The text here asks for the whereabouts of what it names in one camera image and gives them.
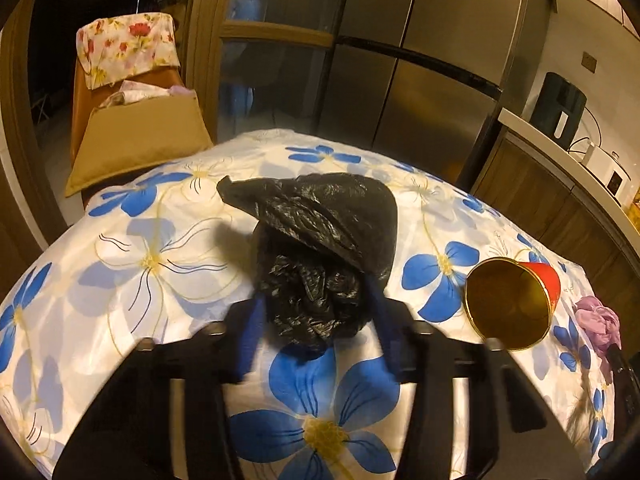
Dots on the purple plastic bag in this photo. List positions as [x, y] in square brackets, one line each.
[597, 317]

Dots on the black air fryer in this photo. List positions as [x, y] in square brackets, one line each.
[555, 105]

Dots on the brown wooden chair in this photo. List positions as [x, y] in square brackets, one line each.
[80, 110]

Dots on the blue floral tablecloth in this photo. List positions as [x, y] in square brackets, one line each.
[150, 260]

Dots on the red tin can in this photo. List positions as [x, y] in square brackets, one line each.
[505, 305]

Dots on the stainless steel refrigerator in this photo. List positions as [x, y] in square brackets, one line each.
[425, 60]

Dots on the wooden base cabinet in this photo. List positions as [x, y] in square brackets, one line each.
[540, 195]

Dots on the large black plastic bag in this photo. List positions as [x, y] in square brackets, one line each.
[320, 220]

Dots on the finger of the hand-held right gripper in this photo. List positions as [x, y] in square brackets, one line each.
[622, 365]

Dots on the wooden glass door cabinet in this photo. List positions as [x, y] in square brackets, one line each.
[270, 35]

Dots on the white rice cooker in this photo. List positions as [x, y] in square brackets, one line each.
[607, 172]

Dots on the pink folded cloth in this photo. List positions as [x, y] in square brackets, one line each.
[145, 92]

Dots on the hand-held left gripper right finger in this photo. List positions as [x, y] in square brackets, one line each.
[387, 330]

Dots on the tan seat cushion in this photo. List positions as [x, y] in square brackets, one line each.
[140, 145]

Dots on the wall socket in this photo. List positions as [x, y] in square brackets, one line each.
[589, 61]

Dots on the red floral cloth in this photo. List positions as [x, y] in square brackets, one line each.
[125, 45]

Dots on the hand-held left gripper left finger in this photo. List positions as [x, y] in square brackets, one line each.
[252, 330]

